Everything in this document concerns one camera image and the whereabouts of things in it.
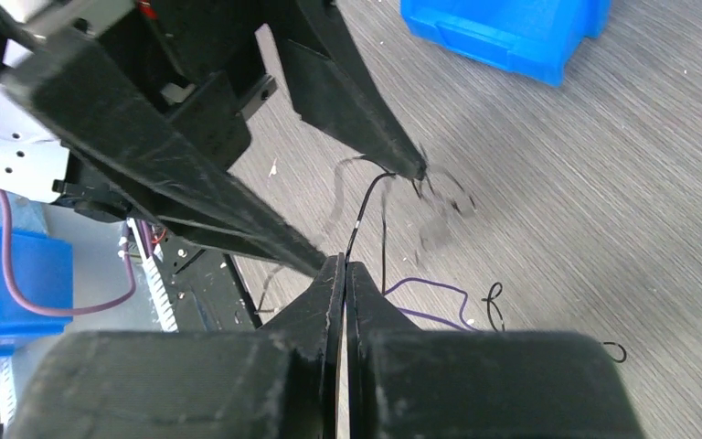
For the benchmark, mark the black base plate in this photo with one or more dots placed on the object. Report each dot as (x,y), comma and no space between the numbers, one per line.
(204,288)

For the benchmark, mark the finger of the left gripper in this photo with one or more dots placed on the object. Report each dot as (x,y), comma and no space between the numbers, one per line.
(72,86)
(332,90)

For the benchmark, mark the blue plastic bin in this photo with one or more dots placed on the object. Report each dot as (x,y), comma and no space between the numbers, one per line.
(534,38)

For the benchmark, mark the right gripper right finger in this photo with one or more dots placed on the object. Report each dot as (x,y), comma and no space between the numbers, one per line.
(408,382)

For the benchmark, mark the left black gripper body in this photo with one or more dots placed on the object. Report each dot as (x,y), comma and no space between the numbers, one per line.
(199,64)

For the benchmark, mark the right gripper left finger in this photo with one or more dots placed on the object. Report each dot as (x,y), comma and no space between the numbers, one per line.
(279,381)

